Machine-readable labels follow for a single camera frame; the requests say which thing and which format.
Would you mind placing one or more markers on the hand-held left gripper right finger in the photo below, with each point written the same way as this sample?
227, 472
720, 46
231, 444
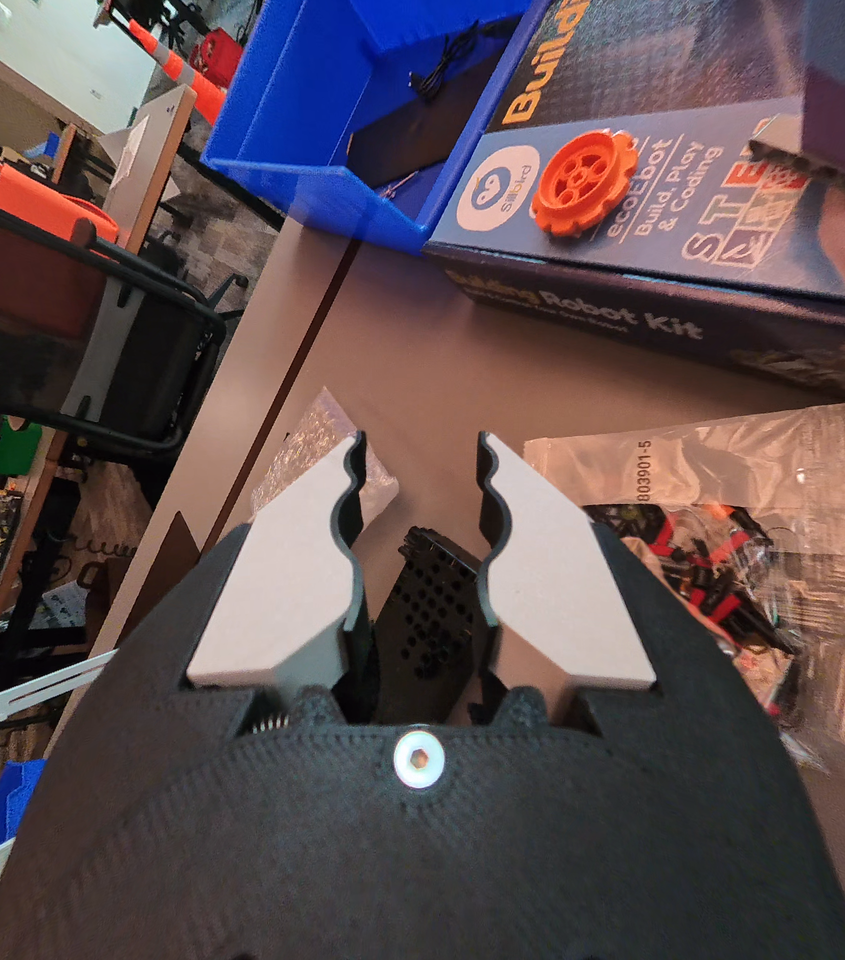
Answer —
565, 600

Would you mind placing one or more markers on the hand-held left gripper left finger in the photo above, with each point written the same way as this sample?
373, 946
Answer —
272, 600

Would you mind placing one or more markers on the small orange plastic wheel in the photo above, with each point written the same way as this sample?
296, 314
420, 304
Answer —
580, 184

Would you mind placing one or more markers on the blue plastic storage bin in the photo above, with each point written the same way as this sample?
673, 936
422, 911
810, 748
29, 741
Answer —
295, 150

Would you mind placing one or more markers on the light grey perforated beam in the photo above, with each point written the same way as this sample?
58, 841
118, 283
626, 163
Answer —
782, 146

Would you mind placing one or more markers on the black perforated plastic block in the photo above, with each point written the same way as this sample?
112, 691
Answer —
430, 615

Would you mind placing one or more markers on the clear bubble wrap sheet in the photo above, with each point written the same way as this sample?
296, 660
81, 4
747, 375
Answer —
310, 442

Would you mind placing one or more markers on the black office chair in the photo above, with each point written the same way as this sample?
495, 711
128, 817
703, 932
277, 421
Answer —
130, 360

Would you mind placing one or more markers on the green plastic item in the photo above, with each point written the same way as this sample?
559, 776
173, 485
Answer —
14, 446

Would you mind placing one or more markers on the dark blue cardboard kit box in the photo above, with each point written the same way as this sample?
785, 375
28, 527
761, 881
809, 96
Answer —
692, 300

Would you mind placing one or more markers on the blue bin with printed tag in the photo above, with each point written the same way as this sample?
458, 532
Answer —
2, 810

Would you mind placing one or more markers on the orange fabric item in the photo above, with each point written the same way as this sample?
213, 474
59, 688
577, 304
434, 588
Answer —
40, 199

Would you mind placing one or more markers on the light wooden side table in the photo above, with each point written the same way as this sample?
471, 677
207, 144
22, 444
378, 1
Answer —
160, 142

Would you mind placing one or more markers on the clear plastic sheet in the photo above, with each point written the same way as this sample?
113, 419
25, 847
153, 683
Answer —
139, 131

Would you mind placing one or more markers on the flat black rectangular panel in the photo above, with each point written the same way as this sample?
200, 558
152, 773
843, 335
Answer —
422, 127

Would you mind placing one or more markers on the orange traffic cone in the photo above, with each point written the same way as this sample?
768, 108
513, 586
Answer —
182, 71

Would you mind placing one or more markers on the red bag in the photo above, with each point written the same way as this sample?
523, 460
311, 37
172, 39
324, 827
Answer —
216, 56

